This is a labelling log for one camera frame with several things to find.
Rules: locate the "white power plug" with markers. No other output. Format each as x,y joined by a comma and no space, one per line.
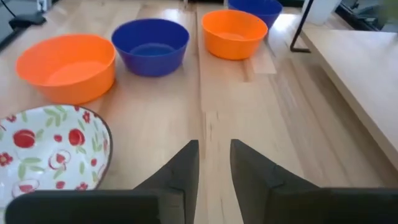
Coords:
42,4

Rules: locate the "blue plastic bowl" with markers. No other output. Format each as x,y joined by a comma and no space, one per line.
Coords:
149,46
258,7

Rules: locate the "wooden shelf with black legs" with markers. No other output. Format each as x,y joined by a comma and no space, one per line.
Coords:
367,77

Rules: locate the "green floral ceramic bowl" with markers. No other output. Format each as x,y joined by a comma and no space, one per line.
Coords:
46,146

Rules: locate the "black power adapter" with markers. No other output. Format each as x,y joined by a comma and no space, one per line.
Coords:
28,20

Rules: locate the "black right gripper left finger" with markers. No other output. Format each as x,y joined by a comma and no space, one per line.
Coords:
174,186

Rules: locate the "orange plastic bowl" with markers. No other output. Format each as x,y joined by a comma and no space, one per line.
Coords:
233,34
68,71

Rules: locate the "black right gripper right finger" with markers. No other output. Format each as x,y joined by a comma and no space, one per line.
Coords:
264,193

